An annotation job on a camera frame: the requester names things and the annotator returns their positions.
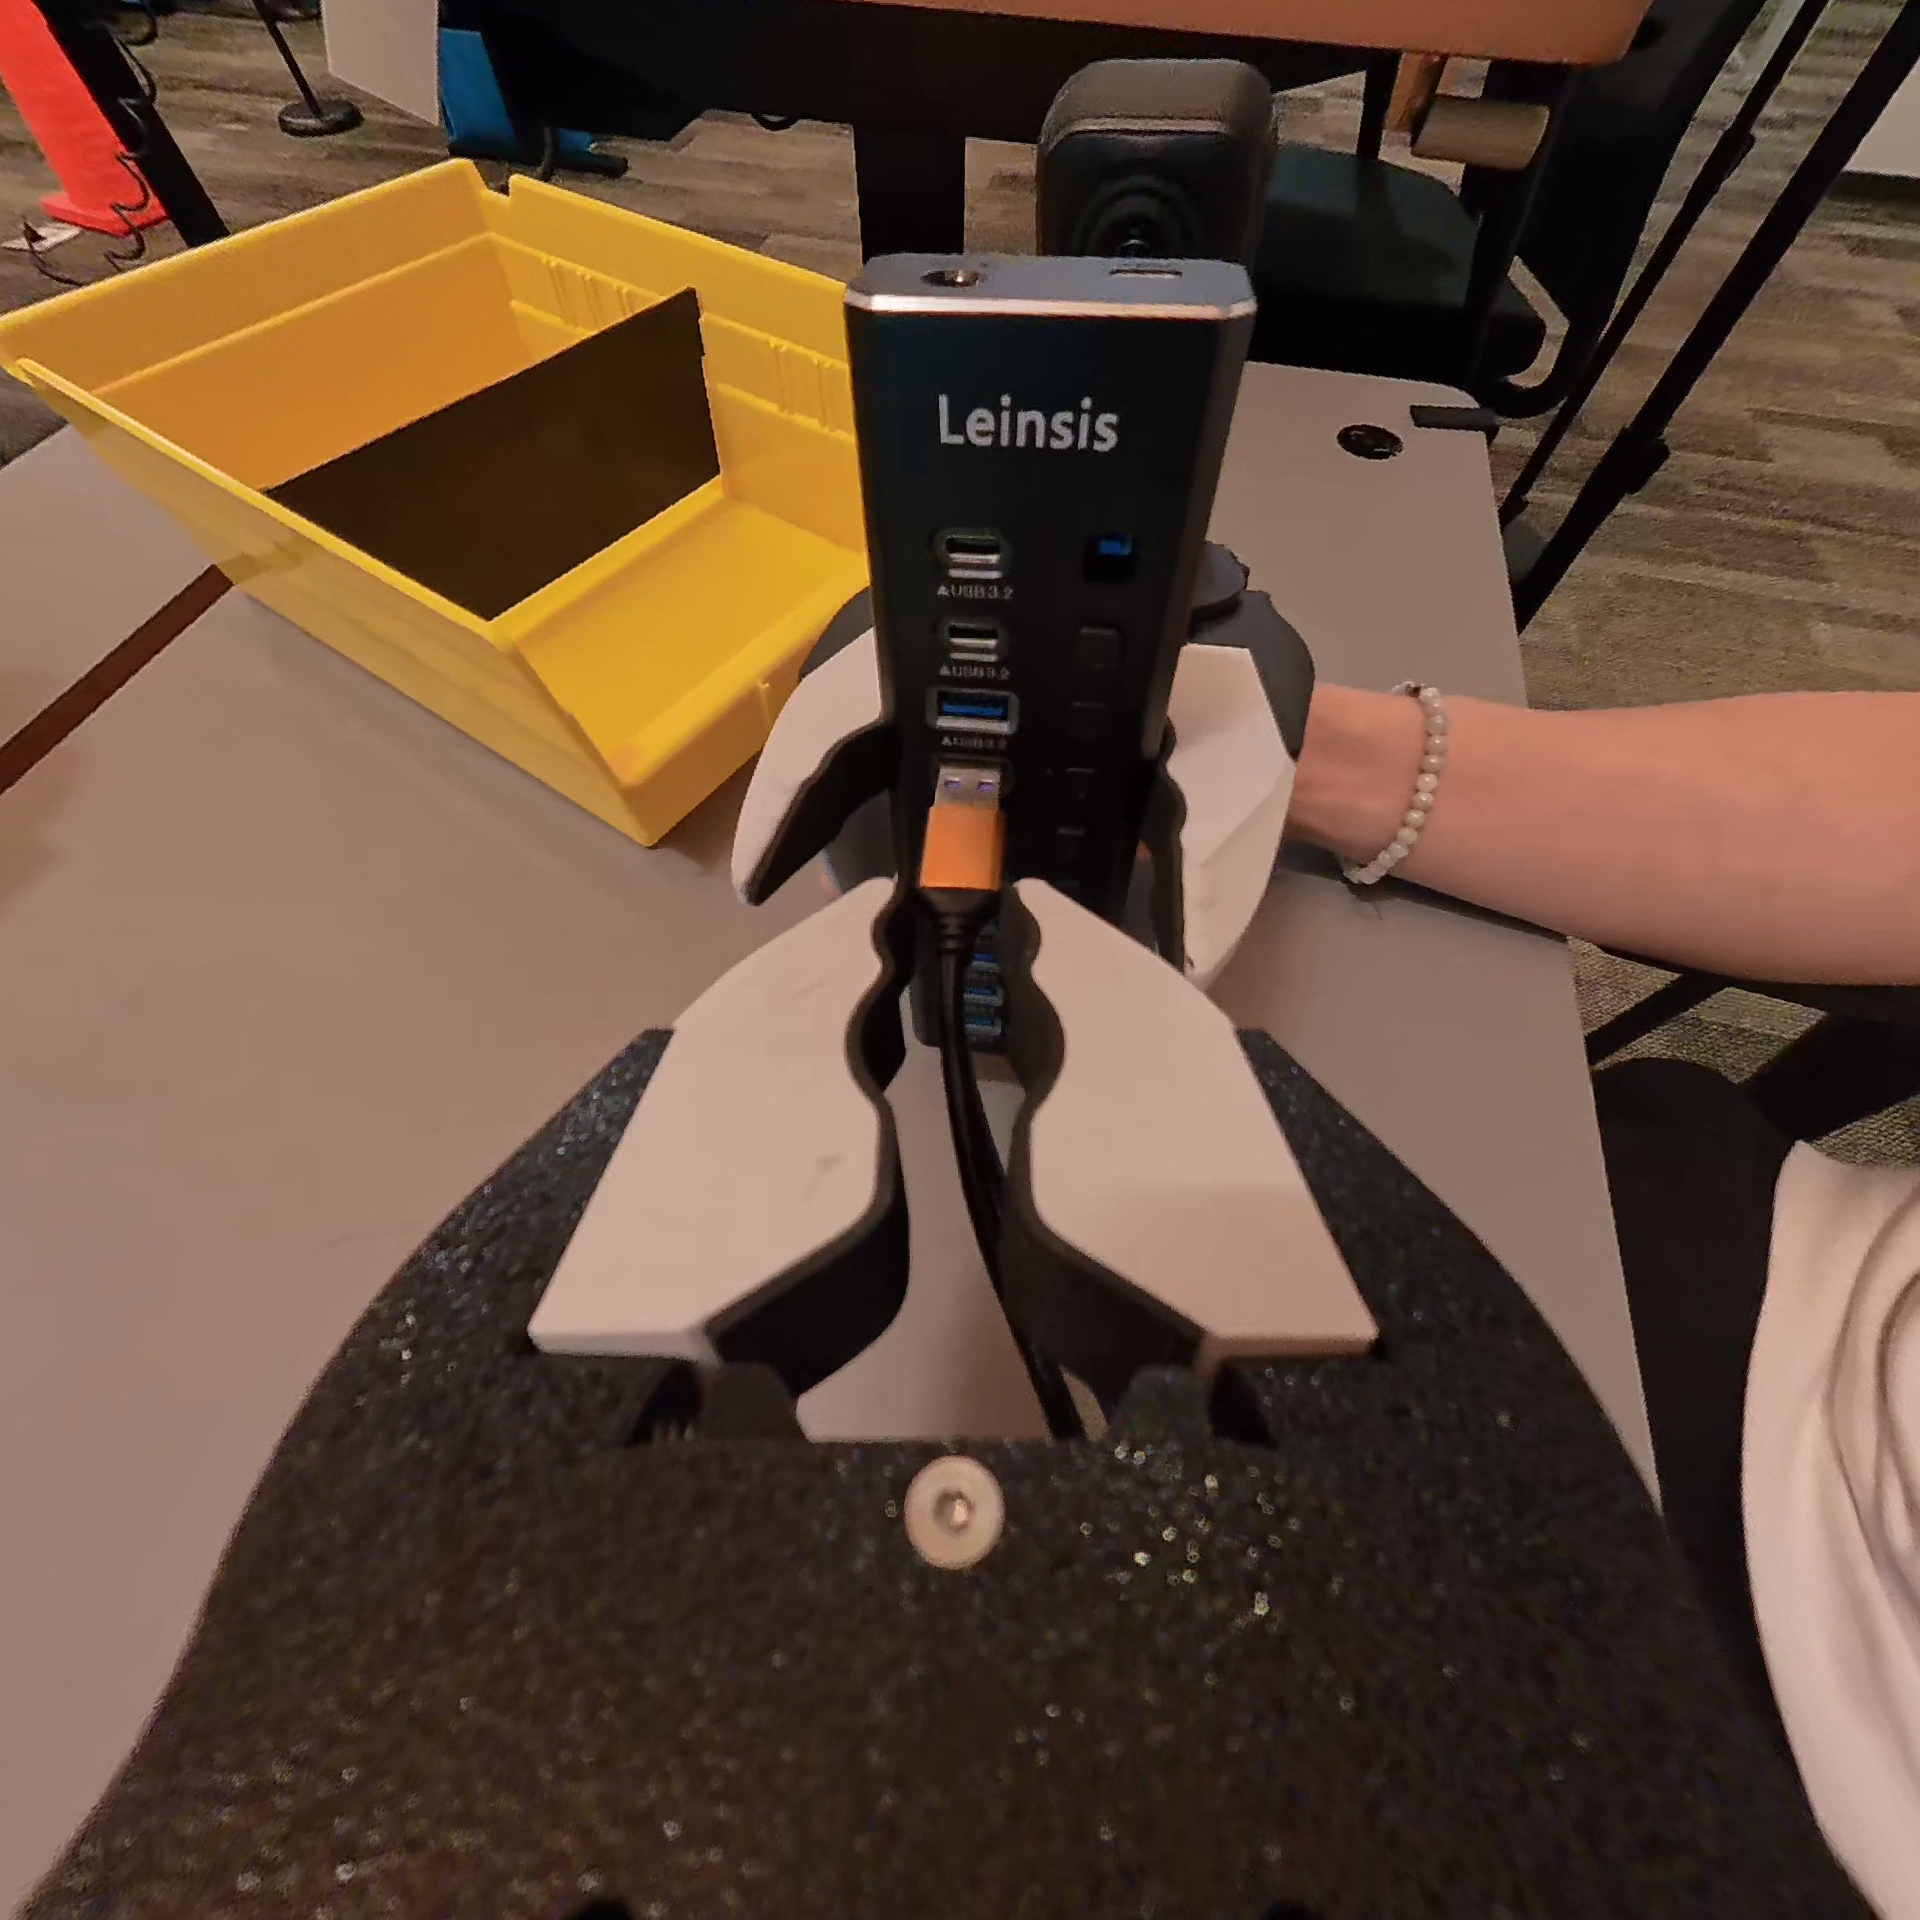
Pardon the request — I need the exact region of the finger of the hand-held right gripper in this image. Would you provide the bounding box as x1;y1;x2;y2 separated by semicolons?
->
730;648;901;910
1147;645;1301;992

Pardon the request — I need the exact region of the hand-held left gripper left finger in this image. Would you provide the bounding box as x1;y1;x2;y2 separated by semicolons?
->
528;876;915;1404

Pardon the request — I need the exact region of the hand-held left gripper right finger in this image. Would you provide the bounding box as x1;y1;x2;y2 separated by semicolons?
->
1001;880;1382;1411

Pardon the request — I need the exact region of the orange plug black usb cable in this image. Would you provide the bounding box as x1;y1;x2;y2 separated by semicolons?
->
898;760;1087;1441

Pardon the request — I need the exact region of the black multi-port usb hub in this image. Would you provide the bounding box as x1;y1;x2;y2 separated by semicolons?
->
844;252;1257;1053

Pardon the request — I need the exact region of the yellow plastic bin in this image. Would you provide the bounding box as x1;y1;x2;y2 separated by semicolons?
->
0;157;876;849

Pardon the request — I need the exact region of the person's right forearm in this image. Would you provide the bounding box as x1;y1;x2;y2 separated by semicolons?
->
1396;690;1920;988

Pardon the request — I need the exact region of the large black USB hub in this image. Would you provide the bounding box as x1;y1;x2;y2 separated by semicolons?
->
265;288;725;624

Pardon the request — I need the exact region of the person's right hand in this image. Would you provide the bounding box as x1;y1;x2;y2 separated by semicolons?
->
1287;686;1420;876

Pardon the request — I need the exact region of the black office chair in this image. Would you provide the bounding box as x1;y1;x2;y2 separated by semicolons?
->
1591;959;1920;1651
1261;61;1593;422

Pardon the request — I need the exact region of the black tripod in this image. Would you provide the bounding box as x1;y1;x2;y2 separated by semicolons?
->
1500;0;1920;632

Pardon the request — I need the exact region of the blue plastic crate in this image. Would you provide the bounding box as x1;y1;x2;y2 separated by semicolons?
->
437;21;631;182

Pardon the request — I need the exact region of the orange traffic cone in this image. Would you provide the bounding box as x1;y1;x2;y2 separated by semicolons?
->
0;0;171;233

